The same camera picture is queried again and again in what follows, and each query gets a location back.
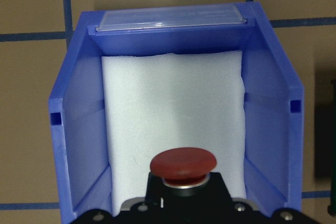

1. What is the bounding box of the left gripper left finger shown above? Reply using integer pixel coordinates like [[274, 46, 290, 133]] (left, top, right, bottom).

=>
[[145, 172, 164, 208]]

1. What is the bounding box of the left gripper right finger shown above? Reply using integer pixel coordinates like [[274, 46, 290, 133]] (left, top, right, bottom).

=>
[[207, 172, 233, 206]]

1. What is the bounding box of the red mushroom push button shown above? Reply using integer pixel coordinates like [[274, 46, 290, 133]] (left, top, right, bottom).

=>
[[150, 147, 217, 197]]

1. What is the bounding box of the white foam pad left bin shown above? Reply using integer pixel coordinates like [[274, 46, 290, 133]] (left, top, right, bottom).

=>
[[102, 51, 246, 215]]

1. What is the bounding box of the left blue plastic bin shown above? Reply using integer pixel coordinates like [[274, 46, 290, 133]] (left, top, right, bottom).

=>
[[49, 2, 304, 223]]

